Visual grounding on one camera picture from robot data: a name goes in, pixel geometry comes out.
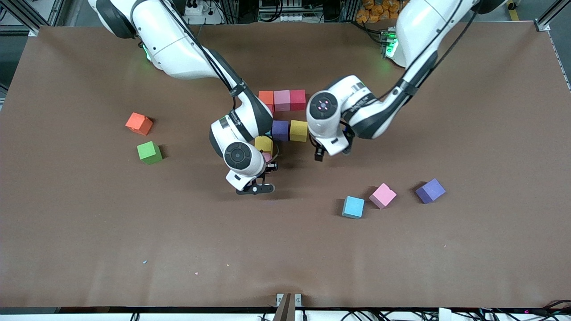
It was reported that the purple foam cube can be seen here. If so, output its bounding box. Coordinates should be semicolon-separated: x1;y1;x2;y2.
272;120;290;141
415;178;447;205

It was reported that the paper table cover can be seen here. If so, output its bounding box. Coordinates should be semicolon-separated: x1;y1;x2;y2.
0;22;571;309

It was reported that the green foam cube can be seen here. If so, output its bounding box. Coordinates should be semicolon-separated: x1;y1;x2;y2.
137;141;163;165

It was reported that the white equipment box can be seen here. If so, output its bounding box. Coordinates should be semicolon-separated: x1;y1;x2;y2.
258;0;308;23

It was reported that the pile of orange objects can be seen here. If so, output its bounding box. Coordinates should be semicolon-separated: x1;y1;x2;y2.
356;0;404;24

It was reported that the white power strip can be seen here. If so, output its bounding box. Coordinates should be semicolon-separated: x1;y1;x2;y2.
183;0;223;25

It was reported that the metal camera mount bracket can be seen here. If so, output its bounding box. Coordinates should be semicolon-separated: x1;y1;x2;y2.
276;293;302;321

